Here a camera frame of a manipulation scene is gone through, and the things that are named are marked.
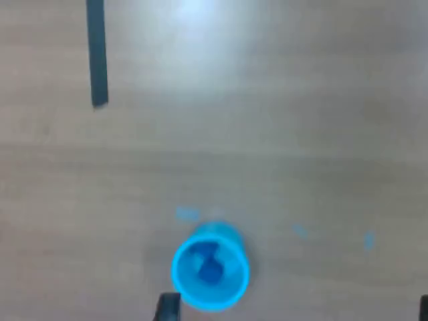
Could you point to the blue cube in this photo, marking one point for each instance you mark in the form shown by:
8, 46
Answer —
202, 249
210, 271

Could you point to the grey-blue tape piece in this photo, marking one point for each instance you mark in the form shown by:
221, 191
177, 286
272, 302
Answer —
368, 240
187, 213

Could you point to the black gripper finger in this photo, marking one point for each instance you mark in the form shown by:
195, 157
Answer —
424, 311
167, 309

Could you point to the black tape strip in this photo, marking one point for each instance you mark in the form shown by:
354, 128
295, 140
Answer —
98, 57

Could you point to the two-piece grey-blue tape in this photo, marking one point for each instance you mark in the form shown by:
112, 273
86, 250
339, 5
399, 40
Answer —
300, 230

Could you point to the blue plastic bin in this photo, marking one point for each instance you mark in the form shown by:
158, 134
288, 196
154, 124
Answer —
230, 287

